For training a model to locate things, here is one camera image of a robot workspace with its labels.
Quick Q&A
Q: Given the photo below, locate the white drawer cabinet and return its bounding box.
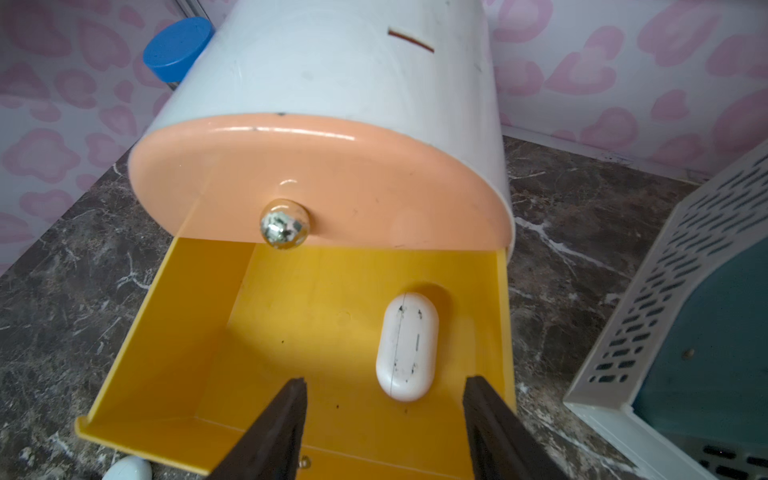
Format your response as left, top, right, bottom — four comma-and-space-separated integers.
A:
140, 1, 515, 231

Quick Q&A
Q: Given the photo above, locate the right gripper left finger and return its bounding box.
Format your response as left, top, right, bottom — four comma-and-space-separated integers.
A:
207, 378, 308, 480

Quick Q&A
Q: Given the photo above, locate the white file organizer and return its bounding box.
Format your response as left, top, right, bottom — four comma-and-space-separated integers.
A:
564, 145, 767, 479

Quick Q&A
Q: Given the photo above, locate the orange top drawer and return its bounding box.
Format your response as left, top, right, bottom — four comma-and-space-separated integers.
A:
129, 114, 514, 251

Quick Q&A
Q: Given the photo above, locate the white earphone case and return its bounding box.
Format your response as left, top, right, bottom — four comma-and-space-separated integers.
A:
375, 292, 439, 402
102, 456, 153, 480

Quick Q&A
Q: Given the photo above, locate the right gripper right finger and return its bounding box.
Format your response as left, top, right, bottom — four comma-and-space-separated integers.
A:
462, 376, 567, 480

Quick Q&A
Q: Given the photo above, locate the yellow drawer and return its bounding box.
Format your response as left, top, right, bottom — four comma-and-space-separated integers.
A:
75, 238, 515, 479

